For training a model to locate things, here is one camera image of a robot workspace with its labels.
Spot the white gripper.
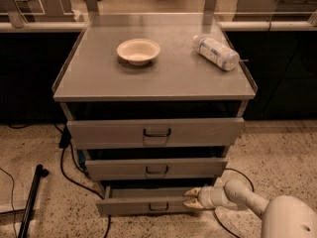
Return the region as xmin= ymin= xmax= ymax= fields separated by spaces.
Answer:
xmin=183 ymin=186 xmax=217 ymax=209

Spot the grey bottom drawer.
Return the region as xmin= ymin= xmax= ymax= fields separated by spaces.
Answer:
xmin=96 ymin=186 xmax=195 ymax=216

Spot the grey drawer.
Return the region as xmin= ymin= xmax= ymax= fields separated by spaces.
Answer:
xmin=96 ymin=186 xmax=195 ymax=216
xmin=86 ymin=158 xmax=228 ymax=180
xmin=67 ymin=118 xmax=244 ymax=150

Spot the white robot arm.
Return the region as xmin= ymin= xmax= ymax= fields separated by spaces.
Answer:
xmin=184 ymin=179 xmax=317 ymax=238

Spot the grey middle drawer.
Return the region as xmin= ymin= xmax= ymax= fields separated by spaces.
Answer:
xmin=86 ymin=158 xmax=228 ymax=180

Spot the grey top drawer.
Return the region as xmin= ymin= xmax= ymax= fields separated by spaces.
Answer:
xmin=67 ymin=118 xmax=244 ymax=150

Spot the grey drawer cabinet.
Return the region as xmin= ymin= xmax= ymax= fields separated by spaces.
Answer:
xmin=53 ymin=14 xmax=256 ymax=186

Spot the clear plastic water bottle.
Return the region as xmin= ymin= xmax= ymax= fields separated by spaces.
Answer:
xmin=192 ymin=36 xmax=240 ymax=71

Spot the white paper bowl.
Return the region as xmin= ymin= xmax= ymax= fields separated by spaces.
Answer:
xmin=117 ymin=39 xmax=160 ymax=65

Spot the black metal stand leg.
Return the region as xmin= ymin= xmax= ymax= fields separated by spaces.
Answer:
xmin=18 ymin=165 xmax=50 ymax=238

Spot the black floor cable right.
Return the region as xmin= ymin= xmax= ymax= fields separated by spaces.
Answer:
xmin=211 ymin=168 xmax=256 ymax=238

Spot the black floor cable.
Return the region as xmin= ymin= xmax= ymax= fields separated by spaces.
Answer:
xmin=53 ymin=124 xmax=112 ymax=238
xmin=211 ymin=168 xmax=256 ymax=238

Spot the black floor cable left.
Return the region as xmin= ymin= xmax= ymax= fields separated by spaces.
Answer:
xmin=53 ymin=124 xmax=112 ymax=238

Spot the white horizontal rail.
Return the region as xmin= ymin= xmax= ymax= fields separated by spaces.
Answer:
xmin=0 ymin=21 xmax=317 ymax=33

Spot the thin black cable far left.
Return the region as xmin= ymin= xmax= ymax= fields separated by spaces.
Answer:
xmin=0 ymin=168 xmax=18 ymax=238

